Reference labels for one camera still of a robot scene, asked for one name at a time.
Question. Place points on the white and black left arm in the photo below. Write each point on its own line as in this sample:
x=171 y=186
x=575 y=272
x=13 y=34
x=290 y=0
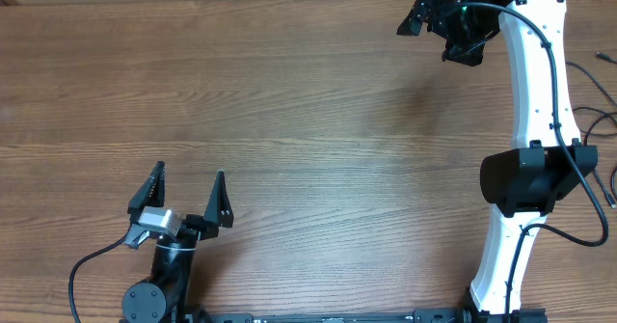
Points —
x=162 y=296

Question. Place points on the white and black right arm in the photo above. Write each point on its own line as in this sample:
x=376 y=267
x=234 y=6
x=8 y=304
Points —
x=547 y=158

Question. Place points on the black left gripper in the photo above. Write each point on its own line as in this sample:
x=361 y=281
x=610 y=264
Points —
x=196 y=228

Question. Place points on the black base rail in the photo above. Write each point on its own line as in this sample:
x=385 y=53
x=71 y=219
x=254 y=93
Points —
x=337 y=318

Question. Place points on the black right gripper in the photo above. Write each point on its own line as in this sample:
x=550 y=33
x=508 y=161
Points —
x=469 y=52

